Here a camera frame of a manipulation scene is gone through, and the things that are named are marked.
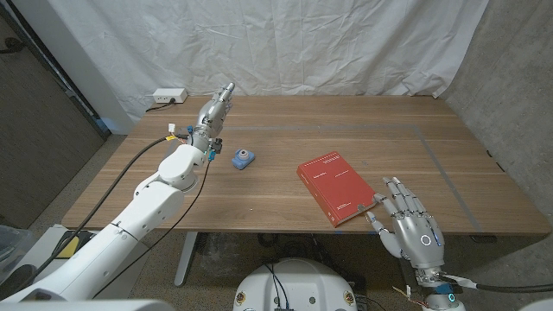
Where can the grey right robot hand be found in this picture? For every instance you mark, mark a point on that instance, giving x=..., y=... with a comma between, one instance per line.
x=419, y=242

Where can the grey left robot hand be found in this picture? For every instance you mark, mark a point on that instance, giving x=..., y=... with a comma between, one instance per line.
x=211, y=118

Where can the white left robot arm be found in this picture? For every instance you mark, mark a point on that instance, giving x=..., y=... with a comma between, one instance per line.
x=151, y=203

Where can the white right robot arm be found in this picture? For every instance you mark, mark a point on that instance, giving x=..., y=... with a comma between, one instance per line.
x=443, y=304

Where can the red hardcover notebook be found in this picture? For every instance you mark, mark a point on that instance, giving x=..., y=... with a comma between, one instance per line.
x=337, y=185

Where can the grey table leg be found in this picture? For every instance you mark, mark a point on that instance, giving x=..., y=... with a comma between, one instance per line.
x=186, y=259
x=408, y=281

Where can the white power strip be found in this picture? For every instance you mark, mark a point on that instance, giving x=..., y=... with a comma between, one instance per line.
x=169, y=95

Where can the white wrinkled backdrop sheet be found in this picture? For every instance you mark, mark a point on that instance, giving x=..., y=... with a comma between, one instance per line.
x=276, y=43

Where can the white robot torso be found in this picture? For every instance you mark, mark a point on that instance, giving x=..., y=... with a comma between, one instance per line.
x=296, y=285

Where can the dark brown door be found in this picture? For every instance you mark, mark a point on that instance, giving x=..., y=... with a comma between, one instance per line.
x=39, y=129

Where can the yellow black foot pedal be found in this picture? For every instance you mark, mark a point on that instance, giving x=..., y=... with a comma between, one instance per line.
x=67, y=248

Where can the clear plastic bin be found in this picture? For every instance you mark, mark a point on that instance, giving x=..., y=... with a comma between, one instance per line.
x=10, y=248

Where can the black round disc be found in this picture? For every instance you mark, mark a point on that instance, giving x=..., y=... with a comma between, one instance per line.
x=15, y=278

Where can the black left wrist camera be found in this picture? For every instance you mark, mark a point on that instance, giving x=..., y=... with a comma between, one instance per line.
x=216, y=144

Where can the blue toy camera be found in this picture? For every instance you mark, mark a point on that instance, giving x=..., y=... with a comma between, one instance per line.
x=242, y=160

